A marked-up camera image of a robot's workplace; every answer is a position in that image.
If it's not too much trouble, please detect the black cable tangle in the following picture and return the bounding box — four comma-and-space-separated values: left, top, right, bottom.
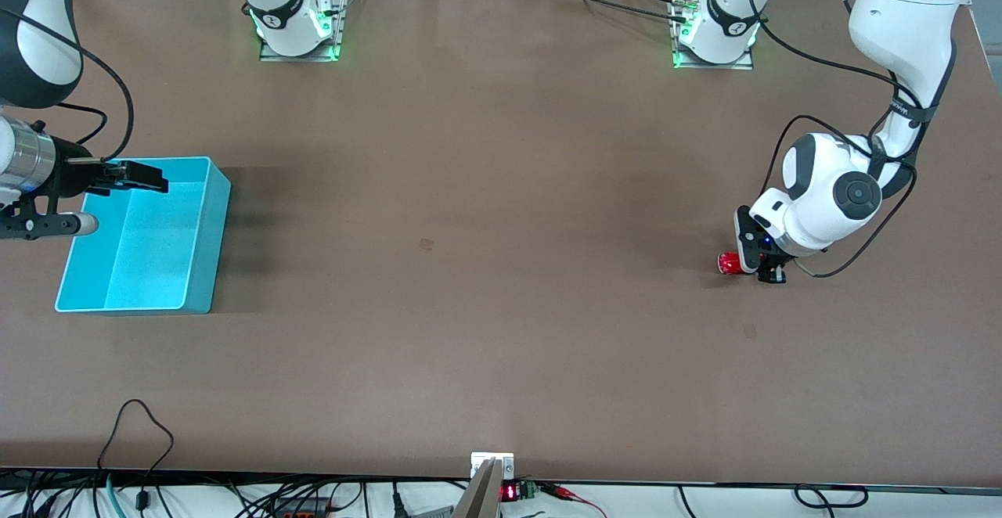
0, 469, 103, 518

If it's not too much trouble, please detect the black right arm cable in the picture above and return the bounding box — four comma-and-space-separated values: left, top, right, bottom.
0, 8, 135, 164

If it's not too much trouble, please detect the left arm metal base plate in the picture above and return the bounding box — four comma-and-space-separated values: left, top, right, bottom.
671, 0, 757, 71

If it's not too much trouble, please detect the blue plastic storage box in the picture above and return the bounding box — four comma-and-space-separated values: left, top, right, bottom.
53, 156, 232, 316

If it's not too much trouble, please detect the black coiled cable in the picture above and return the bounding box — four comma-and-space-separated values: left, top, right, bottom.
794, 485, 870, 509

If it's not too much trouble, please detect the grey camera mount pole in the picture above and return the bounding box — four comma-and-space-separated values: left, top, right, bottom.
452, 459, 502, 518

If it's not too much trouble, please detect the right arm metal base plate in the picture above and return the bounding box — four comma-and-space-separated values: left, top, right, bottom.
258, 0, 350, 63

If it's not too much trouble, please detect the thin black cable loop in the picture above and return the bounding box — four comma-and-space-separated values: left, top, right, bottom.
96, 399, 175, 473

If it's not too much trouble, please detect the white table edge bracket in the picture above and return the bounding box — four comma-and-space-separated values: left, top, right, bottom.
470, 452, 515, 480

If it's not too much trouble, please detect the red wire with clip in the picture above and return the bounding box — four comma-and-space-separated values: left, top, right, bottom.
539, 484, 608, 518

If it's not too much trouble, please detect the black cable across table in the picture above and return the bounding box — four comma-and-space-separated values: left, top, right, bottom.
521, 0, 690, 23

